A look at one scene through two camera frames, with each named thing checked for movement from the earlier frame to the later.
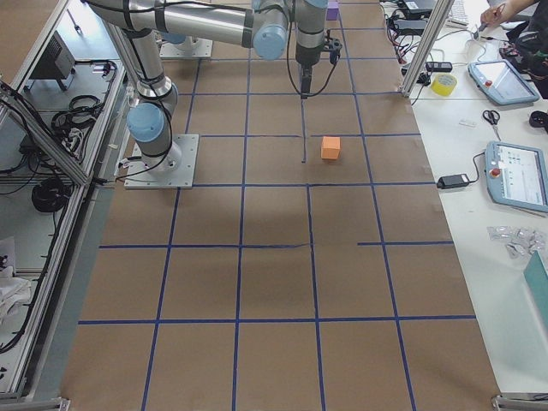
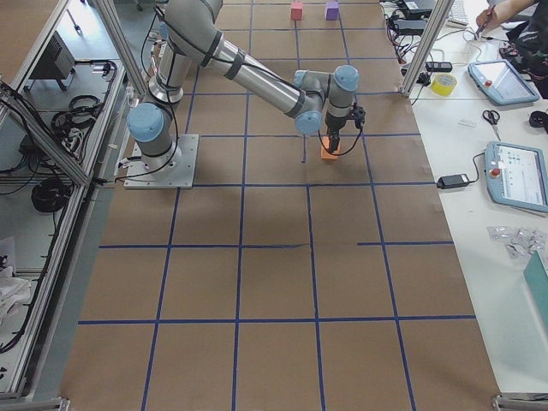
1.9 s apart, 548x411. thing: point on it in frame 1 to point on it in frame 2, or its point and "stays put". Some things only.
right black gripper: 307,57 to 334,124
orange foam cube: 330,147 stays put
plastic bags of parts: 521,243 stays put
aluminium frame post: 440,14 stays put
